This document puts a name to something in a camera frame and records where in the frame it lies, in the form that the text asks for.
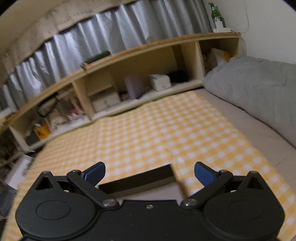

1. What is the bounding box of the large black tray box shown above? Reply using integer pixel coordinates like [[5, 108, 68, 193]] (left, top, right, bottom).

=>
[[98, 164, 176, 198]]

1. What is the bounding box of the yellow checkered mat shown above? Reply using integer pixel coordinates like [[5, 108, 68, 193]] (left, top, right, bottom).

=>
[[1, 91, 295, 240]]

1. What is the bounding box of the yellow black package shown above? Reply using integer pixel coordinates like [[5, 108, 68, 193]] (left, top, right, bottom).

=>
[[34, 123, 51, 140]]

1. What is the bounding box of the white drawer box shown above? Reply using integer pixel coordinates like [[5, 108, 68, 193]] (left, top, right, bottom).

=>
[[91, 92, 121, 112]]

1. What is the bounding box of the lilac box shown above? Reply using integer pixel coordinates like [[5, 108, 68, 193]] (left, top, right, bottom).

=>
[[124, 74, 144, 99]]

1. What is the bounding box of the white tissue box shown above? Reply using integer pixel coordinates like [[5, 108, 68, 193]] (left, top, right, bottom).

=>
[[149, 74, 171, 92]]

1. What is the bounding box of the grey pillow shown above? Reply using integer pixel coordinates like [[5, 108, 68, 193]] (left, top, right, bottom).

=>
[[203, 55, 295, 145]]

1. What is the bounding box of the long wooden shelf unit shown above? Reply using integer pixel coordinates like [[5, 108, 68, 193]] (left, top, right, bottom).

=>
[[1, 32, 240, 159]]

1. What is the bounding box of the white power strip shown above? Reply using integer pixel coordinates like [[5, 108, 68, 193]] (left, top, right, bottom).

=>
[[213, 28, 232, 33]]

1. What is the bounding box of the green glass bottle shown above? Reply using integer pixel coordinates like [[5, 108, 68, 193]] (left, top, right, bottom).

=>
[[209, 2, 226, 29]]

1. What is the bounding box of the silver grey curtain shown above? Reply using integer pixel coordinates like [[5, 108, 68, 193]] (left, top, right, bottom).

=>
[[1, 1, 212, 111]]

